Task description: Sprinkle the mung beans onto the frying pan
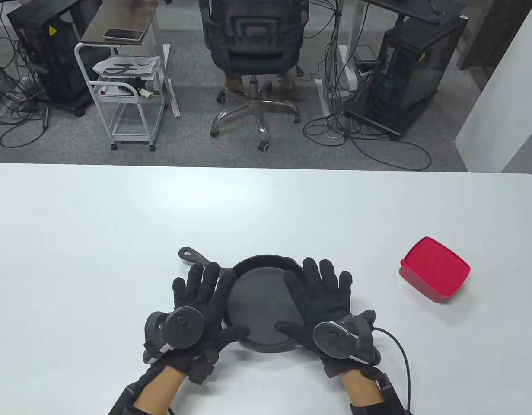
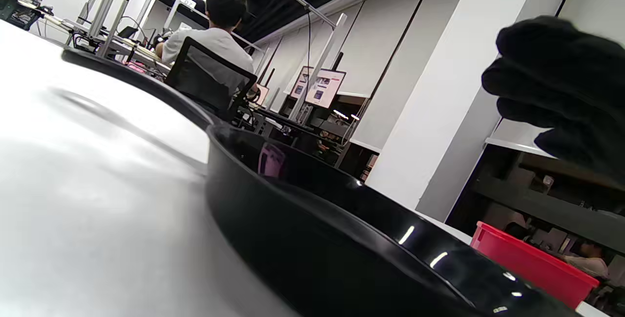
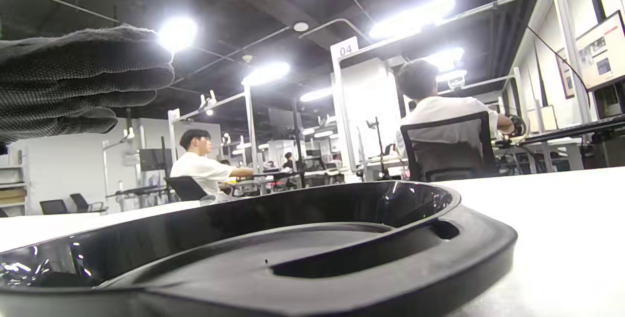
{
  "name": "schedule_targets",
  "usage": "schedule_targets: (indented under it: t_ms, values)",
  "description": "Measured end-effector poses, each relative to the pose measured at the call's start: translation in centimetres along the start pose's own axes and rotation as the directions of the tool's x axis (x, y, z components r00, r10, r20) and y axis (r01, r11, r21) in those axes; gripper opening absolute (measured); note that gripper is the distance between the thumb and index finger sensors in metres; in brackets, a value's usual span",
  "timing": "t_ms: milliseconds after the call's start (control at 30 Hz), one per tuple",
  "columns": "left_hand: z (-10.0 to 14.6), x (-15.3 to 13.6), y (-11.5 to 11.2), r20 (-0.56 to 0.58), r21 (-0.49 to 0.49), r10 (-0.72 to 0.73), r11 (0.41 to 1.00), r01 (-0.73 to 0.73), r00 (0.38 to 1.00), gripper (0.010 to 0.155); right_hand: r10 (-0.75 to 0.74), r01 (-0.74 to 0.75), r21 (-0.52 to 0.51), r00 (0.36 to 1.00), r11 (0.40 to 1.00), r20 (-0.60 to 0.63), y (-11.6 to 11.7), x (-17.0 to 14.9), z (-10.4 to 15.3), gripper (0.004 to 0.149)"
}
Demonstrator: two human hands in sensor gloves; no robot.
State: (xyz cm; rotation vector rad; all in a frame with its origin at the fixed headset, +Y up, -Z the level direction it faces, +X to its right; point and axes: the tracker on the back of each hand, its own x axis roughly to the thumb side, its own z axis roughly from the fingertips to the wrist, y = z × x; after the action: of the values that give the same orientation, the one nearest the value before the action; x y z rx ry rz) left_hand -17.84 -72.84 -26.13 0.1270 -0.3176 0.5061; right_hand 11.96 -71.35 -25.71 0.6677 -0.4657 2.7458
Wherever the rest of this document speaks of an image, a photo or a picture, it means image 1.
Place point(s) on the red plastic container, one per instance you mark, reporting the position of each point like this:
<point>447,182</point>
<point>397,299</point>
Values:
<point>415,282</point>

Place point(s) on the white cart with brown top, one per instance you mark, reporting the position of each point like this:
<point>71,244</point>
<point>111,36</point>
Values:
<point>119,17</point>

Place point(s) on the person's right hand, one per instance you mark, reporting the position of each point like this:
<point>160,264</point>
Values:
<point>322,298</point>

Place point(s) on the white device with red mark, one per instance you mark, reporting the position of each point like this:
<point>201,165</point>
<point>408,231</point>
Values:
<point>114,89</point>

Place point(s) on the dark brown cabinet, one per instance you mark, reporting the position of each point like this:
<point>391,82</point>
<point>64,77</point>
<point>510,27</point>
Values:
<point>490,34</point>

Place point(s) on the red container lid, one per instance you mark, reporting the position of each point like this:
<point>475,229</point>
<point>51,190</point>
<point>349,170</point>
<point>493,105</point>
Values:
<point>436,263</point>

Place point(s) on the person's right forearm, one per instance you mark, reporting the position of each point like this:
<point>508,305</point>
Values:
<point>361,389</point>

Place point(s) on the black wrist box module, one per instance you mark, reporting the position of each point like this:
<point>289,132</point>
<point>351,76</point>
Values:
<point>391,393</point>

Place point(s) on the black computer tower case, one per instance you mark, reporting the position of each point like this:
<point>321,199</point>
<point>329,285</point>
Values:
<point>54,65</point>
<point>421,86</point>

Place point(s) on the white desk leg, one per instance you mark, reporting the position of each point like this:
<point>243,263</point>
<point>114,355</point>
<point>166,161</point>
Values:
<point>173,95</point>

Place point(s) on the white paper with black print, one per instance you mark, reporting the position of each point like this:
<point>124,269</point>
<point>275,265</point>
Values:
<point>140,67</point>

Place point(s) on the person's left hand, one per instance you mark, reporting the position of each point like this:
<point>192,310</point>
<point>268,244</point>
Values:
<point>205,298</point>

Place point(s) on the white power strip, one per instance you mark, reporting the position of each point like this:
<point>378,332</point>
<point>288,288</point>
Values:
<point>26,90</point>

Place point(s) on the black frying pan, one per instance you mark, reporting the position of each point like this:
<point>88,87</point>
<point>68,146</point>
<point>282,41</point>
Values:
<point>257,302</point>

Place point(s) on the dark desk top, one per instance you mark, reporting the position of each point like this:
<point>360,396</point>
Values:
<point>404,8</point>

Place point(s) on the person's left forearm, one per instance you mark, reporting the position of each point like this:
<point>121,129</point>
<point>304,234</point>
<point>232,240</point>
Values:
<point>155,391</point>

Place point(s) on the black smartphone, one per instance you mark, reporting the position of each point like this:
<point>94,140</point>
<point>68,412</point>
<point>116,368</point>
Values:
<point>123,34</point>

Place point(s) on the grey and white controller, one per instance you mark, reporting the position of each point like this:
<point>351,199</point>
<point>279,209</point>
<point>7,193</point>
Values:
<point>335,339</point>
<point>179,328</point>

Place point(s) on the black office chair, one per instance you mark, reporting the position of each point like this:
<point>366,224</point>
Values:
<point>257,43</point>

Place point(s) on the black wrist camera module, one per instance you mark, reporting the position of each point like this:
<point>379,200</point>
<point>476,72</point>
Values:
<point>202,369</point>

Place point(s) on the white desk frame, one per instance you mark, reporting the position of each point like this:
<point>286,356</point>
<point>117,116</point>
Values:
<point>323,101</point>

